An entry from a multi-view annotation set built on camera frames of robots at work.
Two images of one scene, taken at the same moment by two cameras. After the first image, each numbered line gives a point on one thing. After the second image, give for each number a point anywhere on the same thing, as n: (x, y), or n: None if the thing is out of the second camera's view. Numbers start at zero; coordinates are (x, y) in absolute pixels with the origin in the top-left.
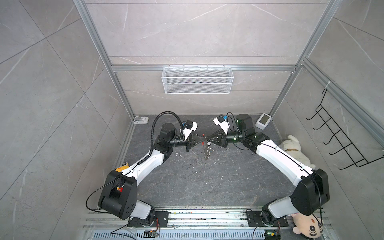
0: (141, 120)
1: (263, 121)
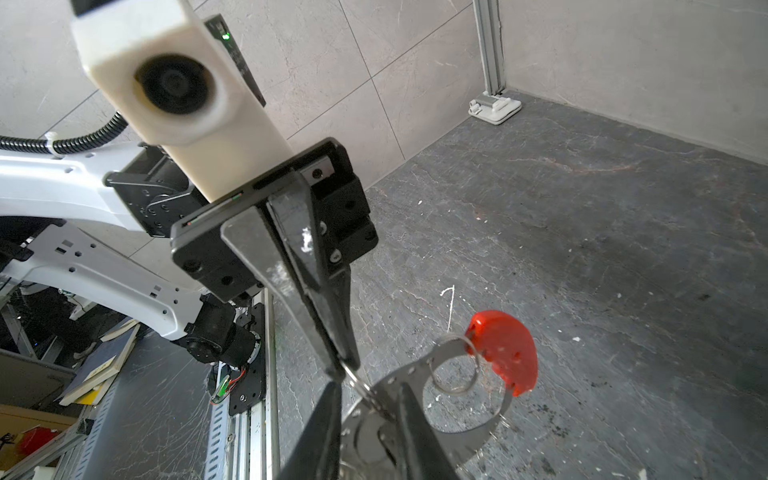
0: (494, 109)
1: None
